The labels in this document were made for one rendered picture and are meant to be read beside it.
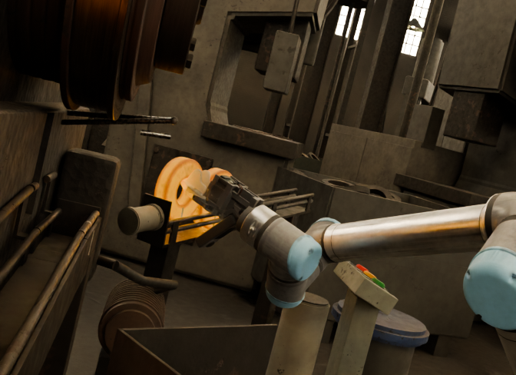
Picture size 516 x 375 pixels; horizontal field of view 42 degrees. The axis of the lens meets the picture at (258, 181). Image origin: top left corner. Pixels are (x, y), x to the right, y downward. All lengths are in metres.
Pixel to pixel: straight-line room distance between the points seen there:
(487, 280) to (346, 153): 4.44
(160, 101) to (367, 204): 1.31
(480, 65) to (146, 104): 2.18
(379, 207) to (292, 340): 1.56
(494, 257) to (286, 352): 0.84
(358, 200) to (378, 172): 1.95
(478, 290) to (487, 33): 3.67
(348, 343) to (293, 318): 0.18
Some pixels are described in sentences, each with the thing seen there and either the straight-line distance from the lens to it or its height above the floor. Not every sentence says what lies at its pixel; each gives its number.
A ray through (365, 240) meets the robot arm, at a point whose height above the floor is 0.75.
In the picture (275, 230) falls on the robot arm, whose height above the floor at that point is 0.72.
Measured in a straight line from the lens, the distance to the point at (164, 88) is 3.79.
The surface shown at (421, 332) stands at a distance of 2.22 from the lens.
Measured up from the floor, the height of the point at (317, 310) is 0.51.
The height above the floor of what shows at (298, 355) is 0.38.
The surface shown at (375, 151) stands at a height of 0.95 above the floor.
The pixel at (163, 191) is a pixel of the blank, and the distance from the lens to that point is 1.51.
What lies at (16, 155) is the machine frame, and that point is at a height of 0.81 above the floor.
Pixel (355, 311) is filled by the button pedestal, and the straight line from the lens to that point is 1.85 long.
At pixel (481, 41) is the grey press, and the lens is 4.71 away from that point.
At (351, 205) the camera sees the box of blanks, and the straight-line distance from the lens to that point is 3.17.
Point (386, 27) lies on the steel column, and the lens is 9.96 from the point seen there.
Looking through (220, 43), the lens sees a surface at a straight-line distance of 3.77.
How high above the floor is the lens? 0.93
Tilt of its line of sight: 5 degrees down
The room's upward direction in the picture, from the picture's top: 14 degrees clockwise
